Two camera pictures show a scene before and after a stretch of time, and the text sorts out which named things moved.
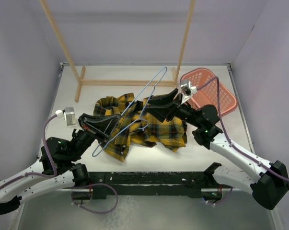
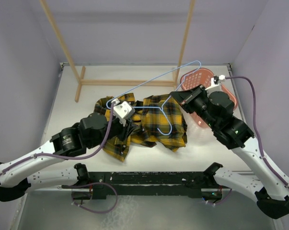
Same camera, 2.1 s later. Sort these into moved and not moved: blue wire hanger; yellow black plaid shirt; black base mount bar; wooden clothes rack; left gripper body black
Moved: blue wire hanger; left gripper body black
Not moved: yellow black plaid shirt; wooden clothes rack; black base mount bar
